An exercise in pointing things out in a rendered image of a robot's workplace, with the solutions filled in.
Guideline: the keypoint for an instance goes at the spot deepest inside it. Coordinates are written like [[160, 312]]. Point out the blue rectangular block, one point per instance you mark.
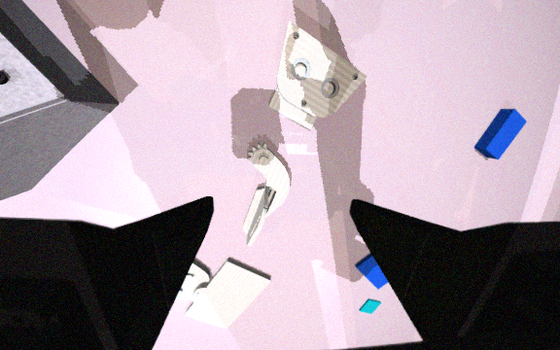
[[500, 133]]

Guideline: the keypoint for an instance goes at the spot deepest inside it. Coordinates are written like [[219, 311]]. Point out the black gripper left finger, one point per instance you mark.
[[128, 276]]

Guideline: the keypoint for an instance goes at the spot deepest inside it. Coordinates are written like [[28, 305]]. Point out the small cyan flat square plate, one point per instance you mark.
[[369, 306]]

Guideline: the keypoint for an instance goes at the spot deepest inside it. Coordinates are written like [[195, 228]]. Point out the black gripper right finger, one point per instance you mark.
[[443, 276]]

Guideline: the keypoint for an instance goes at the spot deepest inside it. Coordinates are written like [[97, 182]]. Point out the blue flat plate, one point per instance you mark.
[[369, 268]]

